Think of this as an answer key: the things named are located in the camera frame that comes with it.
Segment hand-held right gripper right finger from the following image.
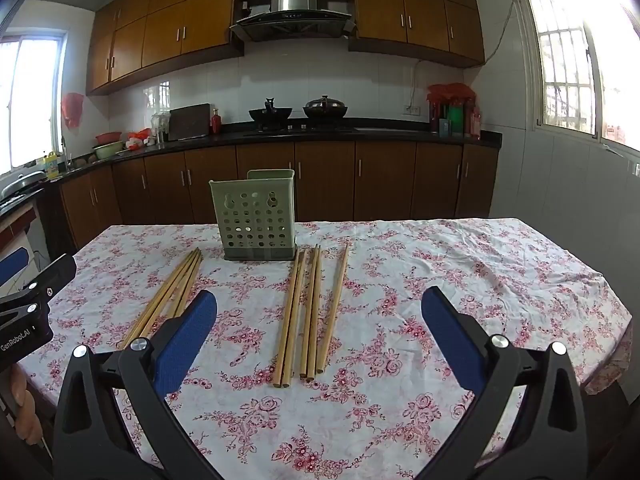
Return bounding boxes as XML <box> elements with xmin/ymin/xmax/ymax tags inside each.
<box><xmin>421</xmin><ymin>287</ymin><xmax>588</xmax><ymax>480</ymax></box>

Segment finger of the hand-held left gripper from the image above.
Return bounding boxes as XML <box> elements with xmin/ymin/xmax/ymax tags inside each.
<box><xmin>0</xmin><ymin>254</ymin><xmax>77</xmax><ymax>322</ymax></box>
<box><xmin>0</xmin><ymin>248</ymin><xmax>29</xmax><ymax>286</ymax></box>

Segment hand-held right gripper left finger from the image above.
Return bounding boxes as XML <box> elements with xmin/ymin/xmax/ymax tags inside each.
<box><xmin>52</xmin><ymin>290</ymin><xmax>218</xmax><ymax>480</ymax></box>

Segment green perforated chopstick holder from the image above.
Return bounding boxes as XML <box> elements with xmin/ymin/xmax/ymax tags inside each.
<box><xmin>209</xmin><ymin>168</ymin><xmax>297</xmax><ymax>261</ymax></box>

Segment person's left hand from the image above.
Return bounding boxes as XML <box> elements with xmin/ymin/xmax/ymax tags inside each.
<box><xmin>11</xmin><ymin>362</ymin><xmax>43</xmax><ymax>446</ymax></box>

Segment pink floral tablecloth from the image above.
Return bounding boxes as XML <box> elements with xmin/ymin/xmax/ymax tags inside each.
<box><xmin>20</xmin><ymin>217</ymin><xmax>633</xmax><ymax>480</ymax></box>

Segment silver pan lid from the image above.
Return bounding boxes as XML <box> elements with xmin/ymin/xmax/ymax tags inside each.
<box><xmin>0</xmin><ymin>170</ymin><xmax>47</xmax><ymax>196</ymax></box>

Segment small side window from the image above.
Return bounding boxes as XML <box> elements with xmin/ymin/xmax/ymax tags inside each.
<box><xmin>0</xmin><ymin>35</ymin><xmax>67</xmax><ymax>173</ymax></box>

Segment red plastic bag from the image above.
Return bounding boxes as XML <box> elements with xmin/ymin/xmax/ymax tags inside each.
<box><xmin>61</xmin><ymin>92</ymin><xmax>84</xmax><ymax>128</ymax></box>

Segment wooden base cabinets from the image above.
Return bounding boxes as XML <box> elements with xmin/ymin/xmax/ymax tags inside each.
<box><xmin>60</xmin><ymin>140</ymin><xmax>501</xmax><ymax>251</ymax></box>

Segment glass jars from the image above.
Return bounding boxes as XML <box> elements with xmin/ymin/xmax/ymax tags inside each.
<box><xmin>151</xmin><ymin>112</ymin><xmax>171</xmax><ymax>145</ymax></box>

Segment dark cutting board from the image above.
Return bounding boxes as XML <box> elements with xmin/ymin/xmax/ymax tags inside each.
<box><xmin>168</xmin><ymin>103</ymin><xmax>211</xmax><ymax>141</ymax></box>

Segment black kitchen countertop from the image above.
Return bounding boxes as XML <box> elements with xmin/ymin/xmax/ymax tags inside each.
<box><xmin>0</xmin><ymin>117</ymin><xmax>503</xmax><ymax>196</ymax></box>

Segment red snack bags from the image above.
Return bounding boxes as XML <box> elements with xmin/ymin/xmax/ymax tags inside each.
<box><xmin>426</xmin><ymin>82</ymin><xmax>483</xmax><ymax>139</ymax></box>

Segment gas stove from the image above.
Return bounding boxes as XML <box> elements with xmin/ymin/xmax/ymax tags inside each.
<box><xmin>243</xmin><ymin>122</ymin><xmax>366</xmax><ymax>137</ymax></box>

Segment black wok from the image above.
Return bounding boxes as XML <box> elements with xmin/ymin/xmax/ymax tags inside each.
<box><xmin>248</xmin><ymin>96</ymin><xmax>293</xmax><ymax>122</ymax></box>

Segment large barred window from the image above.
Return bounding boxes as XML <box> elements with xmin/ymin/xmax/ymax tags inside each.
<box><xmin>520</xmin><ymin>0</ymin><xmax>640</xmax><ymax>156</ymax></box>

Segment steel range hood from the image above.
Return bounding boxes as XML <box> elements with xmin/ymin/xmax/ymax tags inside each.
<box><xmin>230</xmin><ymin>0</ymin><xmax>357</xmax><ymax>42</ymax></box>

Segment wooden wall cabinets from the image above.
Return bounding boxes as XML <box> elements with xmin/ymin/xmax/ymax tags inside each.
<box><xmin>86</xmin><ymin>0</ymin><xmax>486</xmax><ymax>96</ymax></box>

